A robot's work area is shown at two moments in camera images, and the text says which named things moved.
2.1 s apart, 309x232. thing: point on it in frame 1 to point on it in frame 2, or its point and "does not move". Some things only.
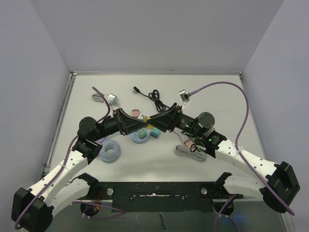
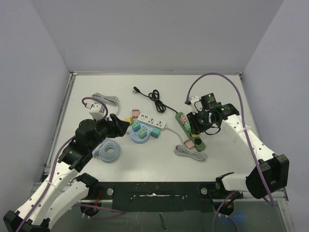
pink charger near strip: (135, 113) does not move
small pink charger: (188, 143) does not move
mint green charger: (142, 133) does not move
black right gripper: (174, 118) to (196, 119)
